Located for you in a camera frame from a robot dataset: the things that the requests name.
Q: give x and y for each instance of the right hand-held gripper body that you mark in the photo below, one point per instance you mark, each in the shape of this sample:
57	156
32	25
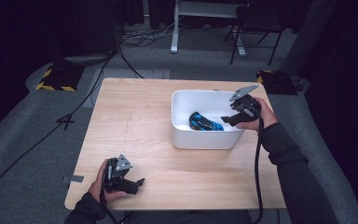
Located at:
248	105

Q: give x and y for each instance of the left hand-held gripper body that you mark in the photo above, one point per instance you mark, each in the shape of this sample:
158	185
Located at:
113	175

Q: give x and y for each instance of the blue toy car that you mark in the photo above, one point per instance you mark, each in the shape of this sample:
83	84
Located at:
203	123

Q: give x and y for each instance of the white plastic storage bin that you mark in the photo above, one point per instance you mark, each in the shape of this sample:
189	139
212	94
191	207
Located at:
199	138

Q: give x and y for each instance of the person's left hand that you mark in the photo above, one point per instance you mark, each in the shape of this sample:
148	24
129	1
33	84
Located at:
98	186

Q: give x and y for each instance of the person's right hand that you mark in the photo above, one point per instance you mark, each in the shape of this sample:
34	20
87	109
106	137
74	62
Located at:
267	119

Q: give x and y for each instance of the yellow black striped base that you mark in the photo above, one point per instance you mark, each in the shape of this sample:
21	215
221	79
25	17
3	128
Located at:
276	82
59	79

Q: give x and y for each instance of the grey tape strip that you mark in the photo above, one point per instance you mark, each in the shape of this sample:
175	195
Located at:
74	178

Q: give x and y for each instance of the black metal chair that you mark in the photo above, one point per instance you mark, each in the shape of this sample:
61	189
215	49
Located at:
254	21

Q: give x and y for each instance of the white desk frame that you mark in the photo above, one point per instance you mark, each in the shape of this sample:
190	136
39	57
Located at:
175	31

